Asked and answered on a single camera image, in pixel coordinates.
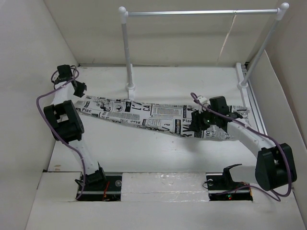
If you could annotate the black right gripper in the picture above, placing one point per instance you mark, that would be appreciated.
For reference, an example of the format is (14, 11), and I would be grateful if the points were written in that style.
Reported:
(196, 121)

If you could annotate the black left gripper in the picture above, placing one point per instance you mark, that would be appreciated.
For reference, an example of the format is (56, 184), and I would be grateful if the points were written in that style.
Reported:
(82, 87)

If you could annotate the newspaper print trousers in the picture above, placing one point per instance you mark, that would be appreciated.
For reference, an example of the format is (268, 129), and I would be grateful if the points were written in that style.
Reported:
(167, 118)

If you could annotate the beige clothes hanger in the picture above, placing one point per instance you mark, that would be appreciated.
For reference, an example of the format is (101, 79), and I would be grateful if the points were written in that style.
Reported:
(225, 40)

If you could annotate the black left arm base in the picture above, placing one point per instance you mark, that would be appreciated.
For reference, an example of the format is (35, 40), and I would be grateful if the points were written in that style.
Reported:
(109, 192)

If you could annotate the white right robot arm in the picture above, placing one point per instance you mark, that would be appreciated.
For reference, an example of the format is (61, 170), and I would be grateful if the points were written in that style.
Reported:
(275, 165)

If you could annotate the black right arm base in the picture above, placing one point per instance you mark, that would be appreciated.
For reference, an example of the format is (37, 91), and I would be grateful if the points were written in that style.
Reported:
(222, 187)

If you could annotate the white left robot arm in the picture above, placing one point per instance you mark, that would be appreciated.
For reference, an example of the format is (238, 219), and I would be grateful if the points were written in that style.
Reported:
(63, 117)

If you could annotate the white metal clothes rack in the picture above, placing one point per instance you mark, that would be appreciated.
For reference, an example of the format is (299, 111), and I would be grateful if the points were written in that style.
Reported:
(188, 38)

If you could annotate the aluminium rail right side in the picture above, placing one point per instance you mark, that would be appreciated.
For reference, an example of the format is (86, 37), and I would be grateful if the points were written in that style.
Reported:
(249, 101)

